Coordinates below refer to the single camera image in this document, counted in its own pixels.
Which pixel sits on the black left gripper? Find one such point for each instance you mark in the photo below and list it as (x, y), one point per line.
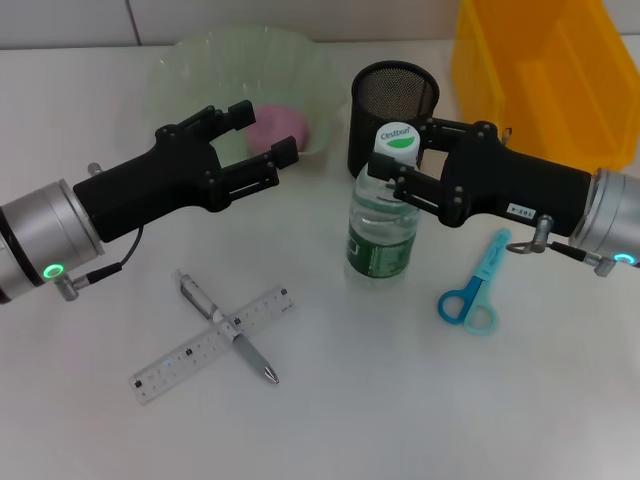
(160, 180)

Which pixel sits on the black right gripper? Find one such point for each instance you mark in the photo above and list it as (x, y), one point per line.
(510, 185)

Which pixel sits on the pink peach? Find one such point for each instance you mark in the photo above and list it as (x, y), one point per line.
(280, 125)

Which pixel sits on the clear water bottle green label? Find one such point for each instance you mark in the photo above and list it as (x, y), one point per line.
(382, 245)

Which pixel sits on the blue scissors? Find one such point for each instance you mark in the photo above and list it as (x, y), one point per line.
(487, 267)

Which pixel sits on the translucent green fruit bowl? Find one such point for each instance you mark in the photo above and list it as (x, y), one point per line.
(200, 75)

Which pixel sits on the black mesh pen holder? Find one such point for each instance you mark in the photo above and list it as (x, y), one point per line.
(380, 90)

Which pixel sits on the silver white pen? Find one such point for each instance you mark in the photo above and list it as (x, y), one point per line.
(250, 352)

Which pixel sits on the clear plastic ruler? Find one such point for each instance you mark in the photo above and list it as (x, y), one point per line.
(170, 370)

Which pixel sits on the silver left wrist knob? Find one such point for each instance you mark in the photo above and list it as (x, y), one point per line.
(95, 169)

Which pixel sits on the yellow plastic bin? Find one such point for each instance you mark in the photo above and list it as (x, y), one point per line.
(550, 75)

